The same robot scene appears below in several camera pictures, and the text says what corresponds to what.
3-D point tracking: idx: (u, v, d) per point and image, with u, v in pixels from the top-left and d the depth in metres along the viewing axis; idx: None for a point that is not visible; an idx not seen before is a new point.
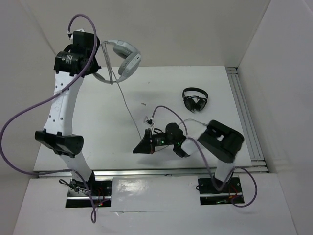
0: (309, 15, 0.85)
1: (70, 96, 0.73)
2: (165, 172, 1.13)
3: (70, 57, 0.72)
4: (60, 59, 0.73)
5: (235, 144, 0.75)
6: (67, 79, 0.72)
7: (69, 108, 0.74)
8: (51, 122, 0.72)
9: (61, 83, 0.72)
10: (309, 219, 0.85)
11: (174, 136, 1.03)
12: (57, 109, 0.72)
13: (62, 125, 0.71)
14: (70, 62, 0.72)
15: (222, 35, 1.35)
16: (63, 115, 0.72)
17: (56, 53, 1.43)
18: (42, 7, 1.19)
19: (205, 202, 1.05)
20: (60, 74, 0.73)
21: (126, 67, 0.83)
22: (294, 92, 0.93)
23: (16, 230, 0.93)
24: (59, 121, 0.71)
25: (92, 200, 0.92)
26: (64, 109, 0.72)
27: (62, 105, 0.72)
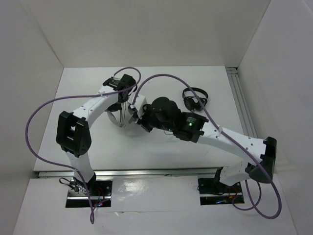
0: (310, 16, 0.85)
1: (105, 102, 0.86)
2: (165, 172, 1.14)
3: (118, 82, 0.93)
4: (110, 81, 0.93)
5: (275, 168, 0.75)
6: (110, 90, 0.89)
7: (99, 110, 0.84)
8: (80, 109, 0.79)
9: (103, 91, 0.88)
10: (309, 219, 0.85)
11: (166, 112, 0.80)
12: (92, 104, 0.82)
13: (89, 114, 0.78)
14: (117, 84, 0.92)
15: (222, 35, 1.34)
16: (94, 108, 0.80)
17: (56, 52, 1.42)
18: (41, 6, 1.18)
19: (204, 202, 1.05)
20: (105, 87, 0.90)
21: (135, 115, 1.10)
22: (295, 92, 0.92)
23: (16, 230, 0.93)
24: (88, 111, 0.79)
25: (90, 200, 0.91)
26: (97, 105, 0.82)
27: (96, 103, 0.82)
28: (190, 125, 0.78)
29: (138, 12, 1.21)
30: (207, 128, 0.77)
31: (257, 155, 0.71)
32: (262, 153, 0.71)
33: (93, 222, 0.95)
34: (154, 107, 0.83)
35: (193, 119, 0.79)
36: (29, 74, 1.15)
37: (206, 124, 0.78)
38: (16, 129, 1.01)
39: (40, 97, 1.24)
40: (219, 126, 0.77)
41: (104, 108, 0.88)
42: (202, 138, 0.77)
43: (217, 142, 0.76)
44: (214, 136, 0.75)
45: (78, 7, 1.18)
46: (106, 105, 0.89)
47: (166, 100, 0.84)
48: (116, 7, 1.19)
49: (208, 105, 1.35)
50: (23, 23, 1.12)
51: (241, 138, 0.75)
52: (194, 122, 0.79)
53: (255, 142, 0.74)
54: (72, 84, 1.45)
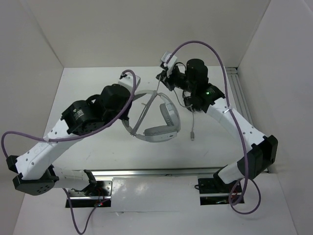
0: (309, 16, 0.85)
1: (55, 149, 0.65)
2: (165, 172, 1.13)
3: (79, 115, 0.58)
4: (73, 111, 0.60)
5: (263, 168, 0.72)
6: (62, 132, 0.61)
7: (47, 158, 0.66)
8: (24, 158, 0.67)
9: (55, 131, 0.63)
10: (309, 219, 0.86)
11: (195, 72, 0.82)
12: (36, 152, 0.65)
13: (28, 171, 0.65)
14: (76, 119, 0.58)
15: (222, 35, 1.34)
16: (35, 162, 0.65)
17: (56, 52, 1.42)
18: (41, 7, 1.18)
19: (204, 202, 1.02)
20: (62, 122, 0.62)
21: (152, 138, 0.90)
22: (295, 92, 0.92)
23: (16, 230, 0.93)
24: (29, 164, 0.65)
25: (69, 200, 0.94)
26: (39, 157, 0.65)
27: (41, 152, 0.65)
28: (206, 94, 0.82)
29: (138, 12, 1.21)
30: (219, 103, 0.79)
31: (249, 143, 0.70)
32: (256, 143, 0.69)
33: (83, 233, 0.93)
34: (188, 63, 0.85)
35: (212, 90, 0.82)
36: (29, 75, 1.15)
37: (221, 100, 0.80)
38: (16, 129, 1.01)
39: (40, 97, 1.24)
40: (231, 105, 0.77)
41: (63, 150, 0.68)
42: (210, 109, 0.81)
43: (221, 116, 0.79)
44: (220, 111, 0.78)
45: (78, 7, 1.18)
46: (63, 148, 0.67)
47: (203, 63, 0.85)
48: (116, 7, 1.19)
49: None
50: (24, 24, 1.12)
51: (245, 123, 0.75)
52: (212, 93, 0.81)
53: (255, 132, 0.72)
54: (73, 84, 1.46)
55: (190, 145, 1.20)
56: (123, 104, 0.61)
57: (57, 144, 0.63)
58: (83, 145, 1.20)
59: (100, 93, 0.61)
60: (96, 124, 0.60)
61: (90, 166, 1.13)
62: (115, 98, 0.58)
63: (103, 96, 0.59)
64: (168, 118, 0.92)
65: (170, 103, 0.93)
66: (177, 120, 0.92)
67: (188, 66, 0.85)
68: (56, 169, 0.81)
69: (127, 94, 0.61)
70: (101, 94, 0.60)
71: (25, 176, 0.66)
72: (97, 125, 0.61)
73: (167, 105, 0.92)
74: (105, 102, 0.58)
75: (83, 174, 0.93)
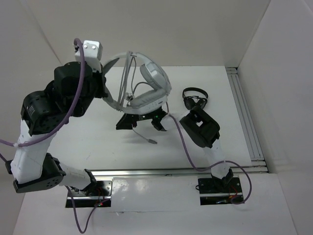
0: (309, 16, 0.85)
1: (30, 151, 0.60)
2: (165, 172, 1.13)
3: (33, 110, 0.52)
4: (28, 107, 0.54)
5: (210, 133, 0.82)
6: (27, 133, 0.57)
7: (31, 161, 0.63)
8: (13, 164, 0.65)
9: (23, 135, 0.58)
10: (308, 219, 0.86)
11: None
12: (17, 158, 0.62)
13: (19, 176, 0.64)
14: (31, 115, 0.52)
15: (222, 35, 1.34)
16: (20, 167, 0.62)
17: (56, 52, 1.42)
18: (41, 7, 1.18)
19: (204, 202, 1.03)
20: (24, 123, 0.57)
21: (139, 110, 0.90)
22: (295, 91, 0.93)
23: (16, 230, 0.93)
24: (17, 169, 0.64)
25: (73, 200, 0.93)
26: (21, 163, 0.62)
27: (20, 157, 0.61)
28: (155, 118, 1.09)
29: (138, 12, 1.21)
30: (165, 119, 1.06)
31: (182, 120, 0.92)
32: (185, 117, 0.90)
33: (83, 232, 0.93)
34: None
35: (160, 115, 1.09)
36: (29, 75, 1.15)
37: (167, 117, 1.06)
38: (16, 129, 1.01)
39: None
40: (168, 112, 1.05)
41: (44, 148, 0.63)
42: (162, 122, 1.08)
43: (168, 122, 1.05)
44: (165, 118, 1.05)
45: (78, 7, 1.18)
46: (40, 148, 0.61)
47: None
48: (117, 7, 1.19)
49: (208, 105, 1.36)
50: (23, 24, 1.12)
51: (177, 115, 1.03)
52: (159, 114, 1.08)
53: None
54: None
55: (189, 144, 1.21)
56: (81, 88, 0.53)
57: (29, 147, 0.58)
58: (83, 145, 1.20)
59: (55, 80, 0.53)
60: (58, 117, 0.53)
61: (89, 166, 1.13)
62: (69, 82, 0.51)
63: (56, 82, 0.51)
64: (151, 80, 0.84)
65: (151, 62, 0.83)
66: (163, 81, 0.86)
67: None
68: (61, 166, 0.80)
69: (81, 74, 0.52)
70: (55, 80, 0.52)
71: (20, 180, 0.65)
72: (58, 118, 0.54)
73: (149, 65, 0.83)
74: (59, 89, 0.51)
75: (84, 173, 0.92)
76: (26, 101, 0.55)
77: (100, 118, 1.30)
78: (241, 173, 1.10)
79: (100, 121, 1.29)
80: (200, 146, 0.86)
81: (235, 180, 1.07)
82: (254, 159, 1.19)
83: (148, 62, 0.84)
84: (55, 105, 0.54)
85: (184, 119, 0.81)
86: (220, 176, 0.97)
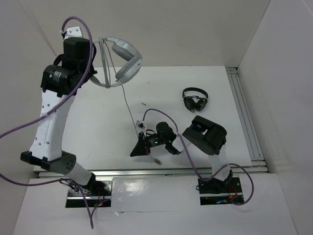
0: (310, 16, 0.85)
1: (58, 118, 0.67)
2: (165, 172, 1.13)
3: (58, 75, 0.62)
4: (49, 77, 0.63)
5: (217, 140, 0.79)
6: (55, 99, 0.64)
7: (57, 131, 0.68)
8: (37, 145, 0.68)
9: (47, 104, 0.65)
10: (308, 218, 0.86)
11: (163, 127, 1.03)
12: (44, 132, 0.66)
13: (48, 151, 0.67)
14: (58, 80, 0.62)
15: (222, 35, 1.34)
16: (49, 139, 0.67)
17: (55, 52, 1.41)
18: (41, 6, 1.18)
19: (205, 202, 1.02)
20: (48, 92, 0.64)
21: (125, 75, 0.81)
22: (295, 92, 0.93)
23: (16, 230, 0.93)
24: (45, 145, 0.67)
25: (85, 200, 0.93)
26: (50, 133, 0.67)
27: (48, 129, 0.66)
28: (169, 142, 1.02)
29: (138, 12, 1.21)
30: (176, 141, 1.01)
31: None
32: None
33: (93, 227, 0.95)
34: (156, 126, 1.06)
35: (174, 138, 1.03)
36: (29, 75, 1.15)
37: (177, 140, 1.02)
38: (16, 129, 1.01)
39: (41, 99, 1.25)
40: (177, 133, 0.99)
41: (65, 117, 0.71)
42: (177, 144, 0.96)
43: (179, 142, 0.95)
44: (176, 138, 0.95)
45: (78, 6, 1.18)
46: (63, 115, 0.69)
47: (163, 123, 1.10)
48: (117, 7, 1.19)
49: (208, 105, 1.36)
50: (23, 24, 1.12)
51: None
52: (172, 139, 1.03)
53: None
54: None
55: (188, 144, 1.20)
56: (86, 51, 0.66)
57: (57, 112, 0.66)
58: (83, 145, 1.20)
59: (64, 51, 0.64)
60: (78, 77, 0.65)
61: (89, 166, 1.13)
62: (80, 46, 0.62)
63: (68, 50, 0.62)
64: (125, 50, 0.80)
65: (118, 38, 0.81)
66: (134, 48, 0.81)
67: (158, 130, 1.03)
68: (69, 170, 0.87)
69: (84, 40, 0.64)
70: (65, 50, 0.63)
71: (49, 156, 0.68)
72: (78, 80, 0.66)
73: (118, 41, 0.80)
74: (73, 55, 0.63)
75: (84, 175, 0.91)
76: (44, 72, 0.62)
77: (99, 118, 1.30)
78: (241, 174, 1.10)
79: (100, 122, 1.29)
80: (210, 154, 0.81)
81: (235, 180, 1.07)
82: (254, 159, 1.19)
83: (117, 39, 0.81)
84: (73, 68, 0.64)
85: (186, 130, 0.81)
86: (222, 179, 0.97)
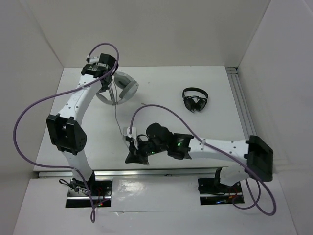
0: (309, 16, 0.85)
1: (89, 93, 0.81)
2: (165, 172, 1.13)
3: (96, 68, 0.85)
4: (89, 67, 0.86)
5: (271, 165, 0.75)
6: (90, 79, 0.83)
7: (85, 104, 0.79)
8: (66, 108, 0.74)
9: (83, 82, 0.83)
10: (308, 218, 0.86)
11: (160, 136, 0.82)
12: (75, 99, 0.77)
13: (76, 112, 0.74)
14: (96, 69, 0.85)
15: (222, 35, 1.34)
16: (79, 104, 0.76)
17: (56, 52, 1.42)
18: (41, 6, 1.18)
19: (204, 202, 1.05)
20: (85, 76, 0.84)
21: (128, 93, 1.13)
22: (295, 91, 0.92)
23: (16, 230, 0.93)
24: (74, 108, 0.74)
25: (91, 200, 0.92)
26: (81, 100, 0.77)
27: (80, 97, 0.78)
28: (178, 145, 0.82)
29: (138, 12, 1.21)
30: (193, 144, 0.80)
31: (241, 156, 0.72)
32: (245, 152, 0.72)
33: (94, 221, 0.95)
34: (148, 133, 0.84)
35: (182, 139, 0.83)
36: (29, 75, 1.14)
37: (192, 141, 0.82)
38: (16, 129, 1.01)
39: (41, 99, 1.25)
40: (203, 138, 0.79)
41: (90, 100, 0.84)
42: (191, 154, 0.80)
43: (204, 153, 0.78)
44: (199, 149, 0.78)
45: (78, 6, 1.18)
46: (90, 96, 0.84)
47: (158, 125, 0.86)
48: (117, 7, 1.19)
49: (208, 105, 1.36)
50: (24, 24, 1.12)
51: (223, 144, 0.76)
52: (182, 142, 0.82)
53: (237, 144, 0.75)
54: (73, 84, 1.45)
55: None
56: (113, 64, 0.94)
57: (91, 88, 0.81)
58: None
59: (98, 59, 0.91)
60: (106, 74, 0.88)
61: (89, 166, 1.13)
62: (111, 58, 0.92)
63: (102, 58, 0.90)
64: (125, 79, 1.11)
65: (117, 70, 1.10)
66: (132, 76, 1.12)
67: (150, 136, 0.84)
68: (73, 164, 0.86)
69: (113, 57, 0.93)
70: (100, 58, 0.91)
71: (76, 117, 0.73)
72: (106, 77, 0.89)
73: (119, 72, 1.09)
74: (106, 60, 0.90)
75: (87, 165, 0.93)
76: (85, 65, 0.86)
77: (99, 118, 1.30)
78: None
79: (100, 122, 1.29)
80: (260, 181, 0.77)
81: None
82: None
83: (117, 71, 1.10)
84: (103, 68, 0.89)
85: (251, 159, 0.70)
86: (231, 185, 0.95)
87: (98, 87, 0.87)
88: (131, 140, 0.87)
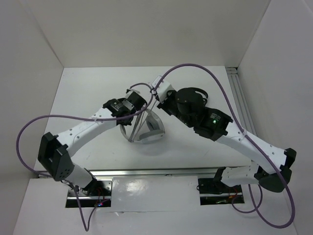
0: (309, 16, 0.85)
1: (99, 128, 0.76)
2: (165, 172, 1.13)
3: (119, 107, 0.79)
4: (113, 103, 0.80)
5: None
6: (107, 115, 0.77)
7: (88, 136, 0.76)
8: (67, 133, 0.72)
9: (99, 114, 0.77)
10: (308, 218, 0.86)
11: (191, 105, 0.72)
12: (81, 128, 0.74)
13: (73, 142, 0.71)
14: (118, 108, 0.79)
15: (222, 35, 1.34)
16: (81, 135, 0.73)
17: (56, 52, 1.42)
18: (41, 6, 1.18)
19: (205, 202, 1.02)
20: (104, 109, 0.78)
21: (148, 137, 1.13)
22: (295, 91, 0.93)
23: (16, 230, 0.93)
24: (74, 137, 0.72)
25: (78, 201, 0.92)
26: (86, 132, 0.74)
27: (87, 128, 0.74)
28: (213, 122, 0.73)
29: (139, 12, 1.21)
30: (231, 129, 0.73)
31: (277, 165, 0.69)
32: (282, 164, 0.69)
33: (88, 229, 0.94)
34: (178, 98, 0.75)
35: (217, 117, 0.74)
36: (30, 75, 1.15)
37: (230, 125, 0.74)
38: (16, 129, 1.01)
39: (41, 99, 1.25)
40: (244, 129, 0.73)
41: (99, 132, 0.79)
42: (223, 138, 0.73)
43: (237, 144, 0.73)
44: (237, 139, 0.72)
45: (78, 6, 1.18)
46: (100, 130, 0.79)
47: (192, 91, 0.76)
48: (117, 7, 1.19)
49: (208, 105, 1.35)
50: (24, 25, 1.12)
51: (263, 145, 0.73)
52: (218, 120, 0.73)
53: (277, 152, 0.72)
54: (73, 84, 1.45)
55: (189, 145, 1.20)
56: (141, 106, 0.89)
57: (102, 124, 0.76)
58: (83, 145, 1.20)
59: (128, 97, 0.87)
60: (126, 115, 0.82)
61: (90, 167, 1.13)
62: (141, 100, 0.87)
63: (132, 97, 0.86)
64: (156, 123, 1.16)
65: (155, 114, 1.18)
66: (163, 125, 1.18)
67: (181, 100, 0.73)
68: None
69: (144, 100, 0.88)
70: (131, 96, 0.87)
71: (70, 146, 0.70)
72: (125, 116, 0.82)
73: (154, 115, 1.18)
74: (134, 101, 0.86)
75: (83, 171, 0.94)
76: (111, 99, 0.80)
77: None
78: None
79: None
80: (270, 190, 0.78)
81: None
82: None
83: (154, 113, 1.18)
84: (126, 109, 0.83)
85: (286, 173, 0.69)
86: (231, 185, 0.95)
87: (112, 125, 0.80)
88: (156, 98, 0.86)
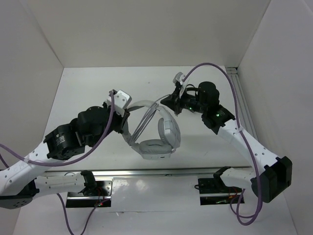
0: (309, 16, 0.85)
1: (33, 170, 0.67)
2: (165, 172, 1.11)
3: (61, 140, 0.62)
4: (55, 136, 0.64)
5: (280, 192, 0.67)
6: (44, 154, 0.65)
7: (25, 178, 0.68)
8: (2, 175, 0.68)
9: (36, 153, 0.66)
10: (308, 219, 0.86)
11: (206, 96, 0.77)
12: (15, 170, 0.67)
13: (4, 187, 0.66)
14: (57, 145, 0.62)
15: (222, 34, 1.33)
16: (14, 179, 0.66)
17: (55, 51, 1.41)
18: (40, 6, 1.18)
19: (205, 202, 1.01)
20: (44, 145, 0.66)
21: (144, 153, 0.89)
22: (295, 91, 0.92)
23: (16, 230, 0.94)
24: (8, 180, 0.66)
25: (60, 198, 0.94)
26: (18, 176, 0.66)
27: (21, 171, 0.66)
28: (216, 116, 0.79)
29: (138, 12, 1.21)
30: (229, 124, 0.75)
31: (262, 165, 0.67)
32: (268, 165, 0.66)
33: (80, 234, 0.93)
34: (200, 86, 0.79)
35: (222, 113, 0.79)
36: (29, 75, 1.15)
37: (231, 121, 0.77)
38: (15, 129, 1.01)
39: (40, 99, 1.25)
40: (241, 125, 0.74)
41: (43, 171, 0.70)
42: (220, 130, 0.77)
43: (232, 138, 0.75)
44: (231, 132, 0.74)
45: (78, 6, 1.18)
46: (43, 170, 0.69)
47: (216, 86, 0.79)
48: (116, 7, 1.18)
49: None
50: (23, 24, 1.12)
51: (256, 144, 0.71)
52: (223, 115, 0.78)
53: (267, 153, 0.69)
54: (72, 84, 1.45)
55: (189, 145, 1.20)
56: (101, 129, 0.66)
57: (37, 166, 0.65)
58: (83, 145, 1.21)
59: (79, 118, 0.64)
60: (75, 149, 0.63)
61: (91, 166, 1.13)
62: (90, 125, 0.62)
63: (79, 120, 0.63)
64: (163, 135, 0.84)
65: (168, 119, 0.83)
66: (173, 139, 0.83)
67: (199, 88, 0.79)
68: (38, 180, 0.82)
69: (102, 120, 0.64)
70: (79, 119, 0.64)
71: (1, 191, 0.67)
72: (77, 150, 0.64)
73: (166, 122, 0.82)
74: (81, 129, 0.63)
75: (78, 176, 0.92)
76: (56, 129, 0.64)
77: None
78: None
79: None
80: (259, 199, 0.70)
81: None
82: None
83: (167, 119, 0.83)
84: (75, 140, 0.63)
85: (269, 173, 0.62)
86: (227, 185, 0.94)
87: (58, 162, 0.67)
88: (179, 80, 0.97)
